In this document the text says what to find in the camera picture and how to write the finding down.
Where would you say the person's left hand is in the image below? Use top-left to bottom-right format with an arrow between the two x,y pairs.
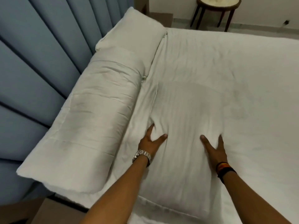
138,123 -> 168,159

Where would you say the person's right hand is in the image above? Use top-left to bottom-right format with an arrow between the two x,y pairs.
200,134 -> 228,166

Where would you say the white striped pillow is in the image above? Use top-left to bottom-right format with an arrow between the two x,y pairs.
137,81 -> 226,222

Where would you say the person's right forearm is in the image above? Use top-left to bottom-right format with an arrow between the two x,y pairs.
221,171 -> 294,224

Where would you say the person's left forearm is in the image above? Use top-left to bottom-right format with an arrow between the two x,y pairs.
86,158 -> 150,224

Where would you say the silver wristwatch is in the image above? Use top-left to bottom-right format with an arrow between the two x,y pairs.
132,149 -> 152,167

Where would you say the orange thread wristband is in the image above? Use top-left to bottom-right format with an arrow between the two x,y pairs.
216,162 -> 231,173

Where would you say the black wristband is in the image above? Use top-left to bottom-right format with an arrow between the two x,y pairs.
217,167 -> 237,184

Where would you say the white bed sheet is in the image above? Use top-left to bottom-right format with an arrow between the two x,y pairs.
47,27 -> 299,224

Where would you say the large white pillow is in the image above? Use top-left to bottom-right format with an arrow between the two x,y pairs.
16,51 -> 143,198

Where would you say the small white pillow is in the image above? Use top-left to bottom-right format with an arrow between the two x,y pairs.
95,7 -> 168,78

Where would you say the round dark wooden side table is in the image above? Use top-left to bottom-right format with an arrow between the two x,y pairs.
190,0 -> 242,33

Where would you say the brown wooden nightstand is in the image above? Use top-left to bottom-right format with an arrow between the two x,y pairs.
0,197 -> 88,224

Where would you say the blue padded headboard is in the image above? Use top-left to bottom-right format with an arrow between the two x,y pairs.
0,0 -> 135,204

